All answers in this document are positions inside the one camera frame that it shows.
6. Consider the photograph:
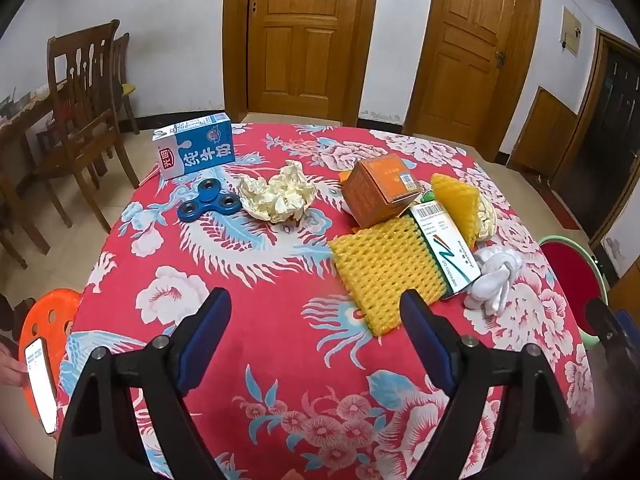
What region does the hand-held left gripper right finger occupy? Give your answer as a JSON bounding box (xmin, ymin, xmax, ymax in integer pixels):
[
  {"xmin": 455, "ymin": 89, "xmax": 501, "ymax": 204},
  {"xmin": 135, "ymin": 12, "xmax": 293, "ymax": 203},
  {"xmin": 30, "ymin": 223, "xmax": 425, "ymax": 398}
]
[{"xmin": 400, "ymin": 289, "xmax": 586, "ymax": 480}]

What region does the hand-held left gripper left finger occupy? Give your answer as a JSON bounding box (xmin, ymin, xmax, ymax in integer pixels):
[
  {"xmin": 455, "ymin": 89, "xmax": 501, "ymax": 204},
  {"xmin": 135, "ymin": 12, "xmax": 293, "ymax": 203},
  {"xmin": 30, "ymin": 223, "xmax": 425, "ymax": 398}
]
[{"xmin": 54, "ymin": 287, "xmax": 233, "ymax": 480}]

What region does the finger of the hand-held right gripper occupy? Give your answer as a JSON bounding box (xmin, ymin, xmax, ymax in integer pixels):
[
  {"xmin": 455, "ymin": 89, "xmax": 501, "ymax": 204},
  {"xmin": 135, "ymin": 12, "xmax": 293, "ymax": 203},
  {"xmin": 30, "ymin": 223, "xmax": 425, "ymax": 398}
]
[{"xmin": 585, "ymin": 298, "xmax": 640, "ymax": 361}]

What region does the red bin green rim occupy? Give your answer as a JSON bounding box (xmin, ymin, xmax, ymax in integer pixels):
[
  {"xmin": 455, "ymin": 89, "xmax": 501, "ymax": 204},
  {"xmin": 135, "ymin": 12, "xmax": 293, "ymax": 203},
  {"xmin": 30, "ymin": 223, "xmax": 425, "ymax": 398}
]
[{"xmin": 539, "ymin": 235, "xmax": 608, "ymax": 356}]

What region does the large yellow foam net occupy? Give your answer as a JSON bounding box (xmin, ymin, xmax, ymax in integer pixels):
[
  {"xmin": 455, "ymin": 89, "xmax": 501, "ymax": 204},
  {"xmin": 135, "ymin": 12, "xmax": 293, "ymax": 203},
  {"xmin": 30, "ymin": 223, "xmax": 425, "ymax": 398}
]
[{"xmin": 327, "ymin": 216, "xmax": 447, "ymax": 337}]

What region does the white green barcode box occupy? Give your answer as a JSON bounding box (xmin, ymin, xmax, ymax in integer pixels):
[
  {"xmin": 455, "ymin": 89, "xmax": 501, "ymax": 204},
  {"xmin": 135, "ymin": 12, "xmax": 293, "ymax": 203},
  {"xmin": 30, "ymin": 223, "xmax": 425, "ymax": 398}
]
[{"xmin": 402, "ymin": 200, "xmax": 482, "ymax": 301}]

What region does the white cloth glove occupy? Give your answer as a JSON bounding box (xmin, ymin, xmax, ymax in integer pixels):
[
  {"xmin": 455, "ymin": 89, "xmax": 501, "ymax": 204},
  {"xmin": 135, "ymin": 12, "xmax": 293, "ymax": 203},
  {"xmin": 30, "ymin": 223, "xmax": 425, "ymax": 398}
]
[{"xmin": 462, "ymin": 246, "xmax": 522, "ymax": 317}]

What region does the small yellow foam net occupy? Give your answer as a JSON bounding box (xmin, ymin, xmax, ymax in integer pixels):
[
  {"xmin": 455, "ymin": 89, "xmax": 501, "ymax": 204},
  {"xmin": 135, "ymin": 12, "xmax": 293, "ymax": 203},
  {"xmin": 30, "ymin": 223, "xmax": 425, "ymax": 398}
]
[{"xmin": 431, "ymin": 173, "xmax": 483, "ymax": 250}]

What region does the small cream paper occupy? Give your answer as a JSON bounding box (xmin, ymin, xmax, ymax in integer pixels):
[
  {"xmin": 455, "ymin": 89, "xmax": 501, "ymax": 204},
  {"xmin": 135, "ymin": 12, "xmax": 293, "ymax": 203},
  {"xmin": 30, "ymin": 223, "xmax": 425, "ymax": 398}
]
[{"xmin": 477, "ymin": 195, "xmax": 498, "ymax": 238}]

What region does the orange cardboard box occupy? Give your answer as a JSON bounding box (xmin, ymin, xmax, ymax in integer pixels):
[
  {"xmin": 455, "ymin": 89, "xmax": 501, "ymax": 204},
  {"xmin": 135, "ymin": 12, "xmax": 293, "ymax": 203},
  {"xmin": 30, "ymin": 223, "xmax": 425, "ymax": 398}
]
[{"xmin": 341, "ymin": 156, "xmax": 426, "ymax": 228}]

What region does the cream tissue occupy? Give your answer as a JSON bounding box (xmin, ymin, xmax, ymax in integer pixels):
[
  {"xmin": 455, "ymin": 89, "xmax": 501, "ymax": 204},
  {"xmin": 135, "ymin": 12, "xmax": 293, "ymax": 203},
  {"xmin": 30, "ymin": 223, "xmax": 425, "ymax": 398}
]
[{"xmin": 236, "ymin": 160, "xmax": 317, "ymax": 224}]

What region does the wooden sideboard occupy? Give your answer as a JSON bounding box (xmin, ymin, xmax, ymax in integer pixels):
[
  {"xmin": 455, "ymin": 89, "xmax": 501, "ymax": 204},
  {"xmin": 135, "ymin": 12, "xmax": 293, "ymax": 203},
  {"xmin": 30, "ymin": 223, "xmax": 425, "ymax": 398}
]
[{"xmin": 607, "ymin": 255, "xmax": 640, "ymax": 313}]

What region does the red floral tablecloth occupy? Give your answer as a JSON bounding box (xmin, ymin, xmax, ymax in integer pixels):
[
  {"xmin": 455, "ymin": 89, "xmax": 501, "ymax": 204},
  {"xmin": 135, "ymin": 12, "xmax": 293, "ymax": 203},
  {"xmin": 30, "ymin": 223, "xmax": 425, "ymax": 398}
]
[{"xmin": 57, "ymin": 122, "xmax": 596, "ymax": 480}]

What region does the red doormat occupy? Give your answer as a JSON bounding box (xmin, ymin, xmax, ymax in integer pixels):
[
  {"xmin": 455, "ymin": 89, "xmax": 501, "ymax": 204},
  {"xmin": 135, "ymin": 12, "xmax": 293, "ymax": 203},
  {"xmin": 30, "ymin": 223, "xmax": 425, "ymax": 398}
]
[{"xmin": 542, "ymin": 191, "xmax": 581, "ymax": 231}]

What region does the blue fidget spinner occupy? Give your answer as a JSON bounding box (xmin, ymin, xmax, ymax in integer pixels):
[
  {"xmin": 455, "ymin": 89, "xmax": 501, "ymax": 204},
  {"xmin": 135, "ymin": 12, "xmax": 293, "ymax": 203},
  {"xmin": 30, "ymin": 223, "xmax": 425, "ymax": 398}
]
[{"xmin": 177, "ymin": 180, "xmax": 242, "ymax": 222}]

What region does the orange plastic stool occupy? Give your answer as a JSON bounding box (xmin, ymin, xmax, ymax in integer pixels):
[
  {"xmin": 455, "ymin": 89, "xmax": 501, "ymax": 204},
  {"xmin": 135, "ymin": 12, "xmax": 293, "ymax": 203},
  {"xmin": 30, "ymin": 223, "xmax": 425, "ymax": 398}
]
[{"xmin": 19, "ymin": 287, "xmax": 83, "ymax": 426}]

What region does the smartphone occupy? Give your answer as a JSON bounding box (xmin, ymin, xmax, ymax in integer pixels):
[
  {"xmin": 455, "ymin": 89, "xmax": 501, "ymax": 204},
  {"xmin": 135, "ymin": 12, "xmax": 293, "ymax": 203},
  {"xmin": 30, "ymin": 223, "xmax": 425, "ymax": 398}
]
[{"xmin": 21, "ymin": 337, "xmax": 60, "ymax": 435}]

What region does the blue milk carton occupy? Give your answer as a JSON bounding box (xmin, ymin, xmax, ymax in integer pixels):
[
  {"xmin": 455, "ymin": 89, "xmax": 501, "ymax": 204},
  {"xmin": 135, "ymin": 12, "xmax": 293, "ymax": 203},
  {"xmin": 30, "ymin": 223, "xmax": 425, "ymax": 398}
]
[{"xmin": 152, "ymin": 112, "xmax": 236, "ymax": 181}]

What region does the dark entrance door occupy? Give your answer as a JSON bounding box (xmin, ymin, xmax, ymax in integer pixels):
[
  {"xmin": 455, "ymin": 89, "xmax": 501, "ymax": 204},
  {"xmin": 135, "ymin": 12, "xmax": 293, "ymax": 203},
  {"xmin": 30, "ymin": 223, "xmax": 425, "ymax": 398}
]
[{"xmin": 550, "ymin": 27, "xmax": 640, "ymax": 261}]

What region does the dark wooden chair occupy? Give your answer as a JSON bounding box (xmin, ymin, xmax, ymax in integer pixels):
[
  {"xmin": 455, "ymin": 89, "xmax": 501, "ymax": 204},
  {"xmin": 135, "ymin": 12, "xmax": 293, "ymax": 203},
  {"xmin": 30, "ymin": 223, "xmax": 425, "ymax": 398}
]
[
  {"xmin": 30, "ymin": 20, "xmax": 141, "ymax": 233},
  {"xmin": 112, "ymin": 32, "xmax": 141, "ymax": 136}
]

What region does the wooden door with latch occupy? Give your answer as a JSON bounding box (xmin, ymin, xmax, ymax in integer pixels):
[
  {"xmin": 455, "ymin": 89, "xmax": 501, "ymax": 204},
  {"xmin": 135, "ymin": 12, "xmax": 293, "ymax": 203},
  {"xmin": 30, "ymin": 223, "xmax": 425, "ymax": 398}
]
[{"xmin": 404, "ymin": 0, "xmax": 543, "ymax": 158}]

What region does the wooden dining table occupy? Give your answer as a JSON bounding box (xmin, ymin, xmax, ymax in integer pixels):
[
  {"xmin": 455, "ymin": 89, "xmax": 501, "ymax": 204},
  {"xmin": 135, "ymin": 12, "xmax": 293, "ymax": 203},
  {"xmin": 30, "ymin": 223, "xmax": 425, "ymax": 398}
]
[{"xmin": 0, "ymin": 85, "xmax": 56, "ymax": 268}]

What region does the plain wooden door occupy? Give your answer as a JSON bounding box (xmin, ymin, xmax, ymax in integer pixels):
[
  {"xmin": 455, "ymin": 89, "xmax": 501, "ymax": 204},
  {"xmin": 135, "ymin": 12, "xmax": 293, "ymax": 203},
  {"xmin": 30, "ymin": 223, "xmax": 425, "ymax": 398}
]
[{"xmin": 223, "ymin": 0, "xmax": 382, "ymax": 128}]

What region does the low wooden wall cabinet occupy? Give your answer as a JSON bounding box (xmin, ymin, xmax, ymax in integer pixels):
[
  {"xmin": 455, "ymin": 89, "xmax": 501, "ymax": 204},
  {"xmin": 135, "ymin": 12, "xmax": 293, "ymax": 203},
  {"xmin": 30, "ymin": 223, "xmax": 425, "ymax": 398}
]
[{"xmin": 506, "ymin": 86, "xmax": 583, "ymax": 176}]

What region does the wall electrical box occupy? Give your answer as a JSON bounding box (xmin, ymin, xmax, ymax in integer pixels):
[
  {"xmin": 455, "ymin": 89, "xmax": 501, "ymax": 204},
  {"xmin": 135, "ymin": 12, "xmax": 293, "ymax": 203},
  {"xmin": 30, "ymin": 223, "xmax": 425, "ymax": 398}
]
[{"xmin": 559, "ymin": 6, "xmax": 583, "ymax": 57}]

